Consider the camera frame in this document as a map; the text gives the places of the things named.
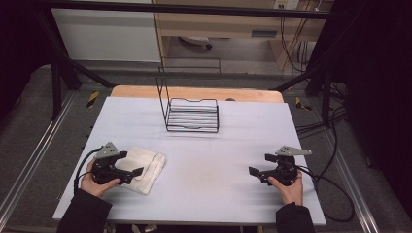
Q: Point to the black frame stand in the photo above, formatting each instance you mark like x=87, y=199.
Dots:
x=56, y=84
x=325, y=93

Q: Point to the white foam board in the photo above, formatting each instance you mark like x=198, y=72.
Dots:
x=200, y=187

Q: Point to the wooden table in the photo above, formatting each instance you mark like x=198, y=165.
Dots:
x=136, y=91

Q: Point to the black curtain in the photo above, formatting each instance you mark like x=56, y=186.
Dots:
x=379, y=81
x=19, y=48

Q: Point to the white towel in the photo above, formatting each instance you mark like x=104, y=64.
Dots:
x=152, y=165

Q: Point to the white panel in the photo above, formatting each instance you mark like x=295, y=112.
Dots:
x=107, y=35

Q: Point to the light wooden desk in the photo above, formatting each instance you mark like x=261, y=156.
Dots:
x=226, y=26

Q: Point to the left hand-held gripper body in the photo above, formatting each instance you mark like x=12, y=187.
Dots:
x=108, y=171

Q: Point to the person's right hand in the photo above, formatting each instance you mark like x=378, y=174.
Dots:
x=291, y=193

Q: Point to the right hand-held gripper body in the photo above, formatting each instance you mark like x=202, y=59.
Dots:
x=285, y=171

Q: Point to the person's left hand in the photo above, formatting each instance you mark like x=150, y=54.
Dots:
x=92, y=187

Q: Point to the black frame crossbar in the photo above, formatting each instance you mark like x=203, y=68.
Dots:
x=194, y=9

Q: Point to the aluminium floor rail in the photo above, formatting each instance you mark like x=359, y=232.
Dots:
x=35, y=152
x=353, y=184

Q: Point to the office chair base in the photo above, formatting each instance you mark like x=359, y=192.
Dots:
x=196, y=40

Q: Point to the yellow black tape strip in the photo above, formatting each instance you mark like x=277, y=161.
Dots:
x=302, y=104
x=92, y=99

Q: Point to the white wall socket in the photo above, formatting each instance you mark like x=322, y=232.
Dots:
x=286, y=4

